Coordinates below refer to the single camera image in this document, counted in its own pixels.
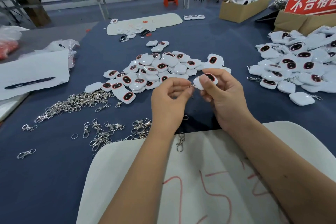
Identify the person's left forearm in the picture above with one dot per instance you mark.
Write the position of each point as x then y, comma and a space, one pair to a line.
139, 182

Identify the white foam board red marks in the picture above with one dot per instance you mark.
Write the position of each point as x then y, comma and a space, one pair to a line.
215, 166

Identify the person's right forearm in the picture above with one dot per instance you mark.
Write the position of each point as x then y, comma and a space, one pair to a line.
286, 171

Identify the person's left hand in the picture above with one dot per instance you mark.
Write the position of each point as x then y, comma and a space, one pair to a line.
170, 108

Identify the white paper sheet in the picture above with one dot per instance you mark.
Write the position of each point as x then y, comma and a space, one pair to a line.
32, 67

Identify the black pen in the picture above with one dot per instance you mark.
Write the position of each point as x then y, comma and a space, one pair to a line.
29, 83

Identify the white tag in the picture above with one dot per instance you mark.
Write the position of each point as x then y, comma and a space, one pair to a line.
198, 82

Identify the long white foam board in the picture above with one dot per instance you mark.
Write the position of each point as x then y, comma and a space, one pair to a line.
168, 20

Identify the person's right hand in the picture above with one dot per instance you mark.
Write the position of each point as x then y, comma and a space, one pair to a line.
228, 100

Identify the small white plastic part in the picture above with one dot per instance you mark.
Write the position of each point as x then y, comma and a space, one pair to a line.
194, 17
201, 17
187, 17

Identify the flat brown cardboard box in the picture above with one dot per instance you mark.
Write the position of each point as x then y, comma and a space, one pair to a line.
293, 22

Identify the white plastic bag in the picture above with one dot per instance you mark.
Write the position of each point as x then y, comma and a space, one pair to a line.
13, 32

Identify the orange bag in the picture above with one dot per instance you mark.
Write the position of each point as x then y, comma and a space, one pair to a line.
8, 49

